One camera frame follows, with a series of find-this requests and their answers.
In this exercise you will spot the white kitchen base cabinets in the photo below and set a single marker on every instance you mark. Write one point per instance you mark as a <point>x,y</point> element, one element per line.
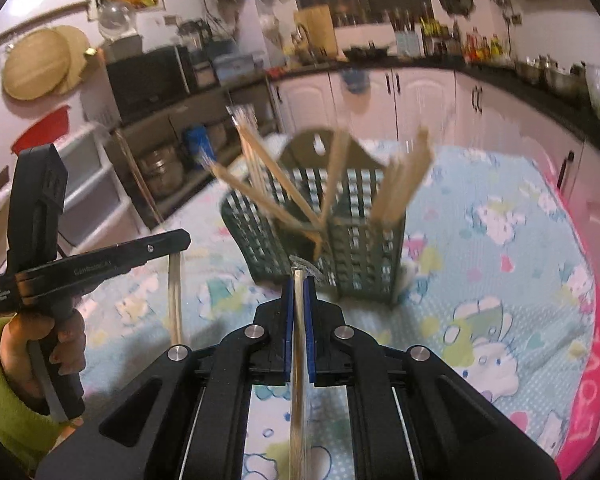
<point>458,110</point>

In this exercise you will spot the lower wooden chopstick in basket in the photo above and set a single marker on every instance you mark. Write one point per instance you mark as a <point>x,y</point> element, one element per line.
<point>269,206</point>

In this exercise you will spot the steel pot on shelf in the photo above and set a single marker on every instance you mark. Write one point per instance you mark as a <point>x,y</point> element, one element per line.
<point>163,171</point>

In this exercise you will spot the Hello Kitty blue tablecloth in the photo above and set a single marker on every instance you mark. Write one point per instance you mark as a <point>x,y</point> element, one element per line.
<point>498,285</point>

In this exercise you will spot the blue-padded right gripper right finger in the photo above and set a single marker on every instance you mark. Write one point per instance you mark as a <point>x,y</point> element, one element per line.
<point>327,364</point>

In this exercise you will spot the blue plastic canister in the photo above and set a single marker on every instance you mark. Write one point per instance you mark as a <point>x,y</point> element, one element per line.
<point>199,146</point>

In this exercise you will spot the black microwave oven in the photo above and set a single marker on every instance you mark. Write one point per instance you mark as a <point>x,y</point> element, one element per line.
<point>149,82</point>

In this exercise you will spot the knife block with knives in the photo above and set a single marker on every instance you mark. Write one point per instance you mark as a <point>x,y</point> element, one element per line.
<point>408,42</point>

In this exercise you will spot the wooden shelf rack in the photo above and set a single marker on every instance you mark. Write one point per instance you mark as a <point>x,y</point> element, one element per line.
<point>127,145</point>

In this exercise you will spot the black kitchen countertop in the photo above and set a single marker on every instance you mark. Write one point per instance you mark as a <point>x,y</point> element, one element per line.
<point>579,119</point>

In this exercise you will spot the hanging glass pot lid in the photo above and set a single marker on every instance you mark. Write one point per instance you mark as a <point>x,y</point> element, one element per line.
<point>116,19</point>

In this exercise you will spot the upright wooden chopstick in basket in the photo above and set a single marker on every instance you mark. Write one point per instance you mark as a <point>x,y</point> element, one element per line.
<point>336,164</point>

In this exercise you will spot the round bamboo tray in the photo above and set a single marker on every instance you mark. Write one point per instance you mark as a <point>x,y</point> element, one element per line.
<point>47,61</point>

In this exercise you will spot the person's left hand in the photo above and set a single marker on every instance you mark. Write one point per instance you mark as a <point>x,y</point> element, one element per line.
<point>68,353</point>

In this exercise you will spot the black blender jug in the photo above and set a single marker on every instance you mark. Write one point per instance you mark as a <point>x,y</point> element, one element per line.
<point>195,34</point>

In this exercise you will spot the black wok on stove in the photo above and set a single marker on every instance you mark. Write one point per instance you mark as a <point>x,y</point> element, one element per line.
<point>368,53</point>

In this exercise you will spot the steel mixing bowl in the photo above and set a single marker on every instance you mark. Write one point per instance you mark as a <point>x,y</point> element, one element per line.
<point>565,84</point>
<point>530,70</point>

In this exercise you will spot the sauce bottles group on counter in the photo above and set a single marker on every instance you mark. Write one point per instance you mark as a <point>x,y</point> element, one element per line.
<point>482,49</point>

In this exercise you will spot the blue hanging towel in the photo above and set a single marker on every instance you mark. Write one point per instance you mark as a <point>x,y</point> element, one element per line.
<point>356,81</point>

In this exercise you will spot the green left sleeve forearm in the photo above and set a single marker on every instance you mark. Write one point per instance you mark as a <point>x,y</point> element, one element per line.
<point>26,436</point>

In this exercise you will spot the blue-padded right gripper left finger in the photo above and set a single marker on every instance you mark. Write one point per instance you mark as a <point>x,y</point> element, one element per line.
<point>271,362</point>

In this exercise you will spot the wooden chopstick pair in basket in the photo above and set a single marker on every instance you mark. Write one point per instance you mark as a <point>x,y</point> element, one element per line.
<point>257,155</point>

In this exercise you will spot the dark green utensil basket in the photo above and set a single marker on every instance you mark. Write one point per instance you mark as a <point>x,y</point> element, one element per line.
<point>316,209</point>

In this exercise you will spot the blue plastic storage box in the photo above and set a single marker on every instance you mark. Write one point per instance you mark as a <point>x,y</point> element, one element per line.
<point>232,66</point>

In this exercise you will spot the wooden cutting board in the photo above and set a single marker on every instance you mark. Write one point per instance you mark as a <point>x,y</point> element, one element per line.
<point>318,22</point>

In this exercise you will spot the white plastic drawer unit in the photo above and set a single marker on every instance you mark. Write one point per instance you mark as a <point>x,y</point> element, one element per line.
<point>97,210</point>

